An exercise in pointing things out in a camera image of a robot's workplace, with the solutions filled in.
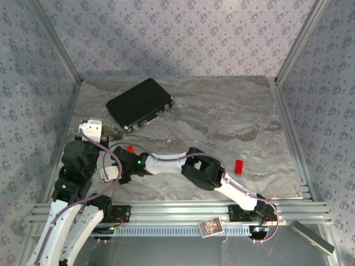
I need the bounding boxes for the black hard case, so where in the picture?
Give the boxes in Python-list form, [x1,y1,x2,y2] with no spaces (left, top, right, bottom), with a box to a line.
[105,78,175,134]

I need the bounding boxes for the left circuit board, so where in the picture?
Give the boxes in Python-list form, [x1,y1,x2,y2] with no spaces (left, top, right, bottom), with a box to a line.
[94,226,116,236]

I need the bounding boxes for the circuit board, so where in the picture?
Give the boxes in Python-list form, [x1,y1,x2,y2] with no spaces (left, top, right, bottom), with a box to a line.
[249,226,270,239]
[94,226,116,236]

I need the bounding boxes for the colourful printed card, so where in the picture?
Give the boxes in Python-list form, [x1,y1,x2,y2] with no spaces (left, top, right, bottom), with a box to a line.
[197,218,225,238]

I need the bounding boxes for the right circuit board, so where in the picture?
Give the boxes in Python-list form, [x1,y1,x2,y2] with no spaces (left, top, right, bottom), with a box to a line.
[249,226,270,239]

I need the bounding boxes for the grey metal bar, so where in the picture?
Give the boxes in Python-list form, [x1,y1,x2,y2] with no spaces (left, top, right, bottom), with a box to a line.
[288,221,336,255]

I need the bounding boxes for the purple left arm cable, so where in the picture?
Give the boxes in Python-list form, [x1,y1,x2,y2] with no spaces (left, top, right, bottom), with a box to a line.
[34,131,123,265]

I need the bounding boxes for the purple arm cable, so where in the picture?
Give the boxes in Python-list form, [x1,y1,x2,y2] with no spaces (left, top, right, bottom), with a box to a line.
[34,131,123,265]
[102,142,279,244]

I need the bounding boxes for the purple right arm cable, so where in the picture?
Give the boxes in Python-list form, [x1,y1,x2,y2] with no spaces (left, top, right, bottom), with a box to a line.
[102,142,279,244]

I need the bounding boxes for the aluminium left side rail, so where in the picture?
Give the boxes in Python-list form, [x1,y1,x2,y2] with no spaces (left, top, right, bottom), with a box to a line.
[41,80,84,204]

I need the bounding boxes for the aluminium rail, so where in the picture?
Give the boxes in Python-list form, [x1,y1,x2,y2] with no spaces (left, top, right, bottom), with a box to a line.
[41,80,84,204]
[29,201,332,227]
[267,77,318,202]

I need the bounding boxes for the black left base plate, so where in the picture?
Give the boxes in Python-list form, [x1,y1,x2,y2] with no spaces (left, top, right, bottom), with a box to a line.
[91,204,131,224]

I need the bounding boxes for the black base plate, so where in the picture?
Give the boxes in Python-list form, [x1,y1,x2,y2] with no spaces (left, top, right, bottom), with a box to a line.
[227,204,279,222]
[91,204,131,224]

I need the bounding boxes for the aluminium front rail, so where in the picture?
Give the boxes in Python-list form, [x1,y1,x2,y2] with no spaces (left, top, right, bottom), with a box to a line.
[29,201,332,227]

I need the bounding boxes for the slotted grey cable duct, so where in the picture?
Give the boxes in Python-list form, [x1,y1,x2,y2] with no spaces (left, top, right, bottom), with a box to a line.
[91,224,257,238]

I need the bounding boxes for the aluminium left corner post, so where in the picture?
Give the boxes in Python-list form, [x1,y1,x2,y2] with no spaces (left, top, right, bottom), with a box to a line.
[27,0,84,84]

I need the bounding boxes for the aluminium corner post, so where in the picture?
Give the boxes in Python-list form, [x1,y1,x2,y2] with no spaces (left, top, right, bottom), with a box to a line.
[27,0,84,84]
[273,0,331,85]

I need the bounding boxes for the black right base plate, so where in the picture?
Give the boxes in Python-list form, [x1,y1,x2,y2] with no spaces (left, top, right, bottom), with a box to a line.
[227,204,279,222]

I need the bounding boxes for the aluminium right side rail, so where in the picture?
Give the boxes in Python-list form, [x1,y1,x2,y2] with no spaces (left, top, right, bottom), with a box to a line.
[267,77,318,202]

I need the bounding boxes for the aluminium right corner post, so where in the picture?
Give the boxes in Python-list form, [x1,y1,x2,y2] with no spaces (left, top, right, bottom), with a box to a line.
[273,0,331,85]

